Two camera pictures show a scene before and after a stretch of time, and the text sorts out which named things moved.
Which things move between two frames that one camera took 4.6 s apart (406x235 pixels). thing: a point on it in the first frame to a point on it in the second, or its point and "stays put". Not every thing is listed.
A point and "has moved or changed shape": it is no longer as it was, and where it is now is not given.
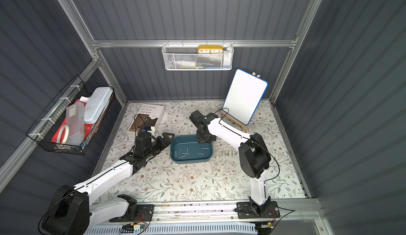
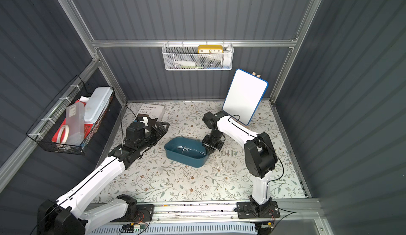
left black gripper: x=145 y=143 to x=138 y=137
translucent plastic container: x=75 y=121 stays put
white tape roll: x=66 y=135 stays put
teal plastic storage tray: x=186 y=149 has moved or changed shape
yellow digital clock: x=210 y=49 stays put
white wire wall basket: x=197 y=56 stays put
